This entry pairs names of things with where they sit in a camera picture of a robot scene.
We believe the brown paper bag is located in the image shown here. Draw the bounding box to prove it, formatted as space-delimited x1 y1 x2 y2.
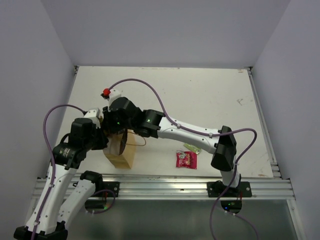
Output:
102 129 147 169

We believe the green snack packet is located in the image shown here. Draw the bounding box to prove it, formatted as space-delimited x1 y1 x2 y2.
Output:
183 143 202 155

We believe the pink snack packet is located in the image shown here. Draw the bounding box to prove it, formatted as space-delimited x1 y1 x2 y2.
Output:
175 150 198 170

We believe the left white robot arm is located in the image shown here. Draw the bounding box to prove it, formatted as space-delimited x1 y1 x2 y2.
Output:
13 115 107 240

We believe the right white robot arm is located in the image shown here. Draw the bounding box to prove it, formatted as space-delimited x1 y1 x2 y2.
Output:
102 96 241 197

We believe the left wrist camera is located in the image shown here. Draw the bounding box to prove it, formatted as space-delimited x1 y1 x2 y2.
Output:
83 108 101 126

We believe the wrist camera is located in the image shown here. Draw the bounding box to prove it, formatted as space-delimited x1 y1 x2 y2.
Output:
100 88 122 107
83 108 101 126

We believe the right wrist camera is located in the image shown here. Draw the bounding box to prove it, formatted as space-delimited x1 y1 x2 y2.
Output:
100 88 122 107

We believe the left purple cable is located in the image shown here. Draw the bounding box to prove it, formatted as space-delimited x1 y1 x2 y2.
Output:
31 103 87 240

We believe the purple cable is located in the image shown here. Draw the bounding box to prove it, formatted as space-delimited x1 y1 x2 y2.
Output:
31 103 87 240
108 78 259 240

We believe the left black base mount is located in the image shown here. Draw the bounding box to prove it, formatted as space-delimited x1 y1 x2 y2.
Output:
98 181 120 199

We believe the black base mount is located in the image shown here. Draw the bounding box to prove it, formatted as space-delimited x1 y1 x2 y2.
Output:
98 181 120 199
206 180 253 198

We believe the aluminium frame rail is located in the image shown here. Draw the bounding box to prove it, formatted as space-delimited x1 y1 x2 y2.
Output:
102 174 295 200

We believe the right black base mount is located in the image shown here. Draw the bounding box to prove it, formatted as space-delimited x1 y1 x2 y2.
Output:
206 180 253 198

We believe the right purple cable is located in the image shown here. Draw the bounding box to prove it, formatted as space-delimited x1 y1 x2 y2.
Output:
108 78 259 240

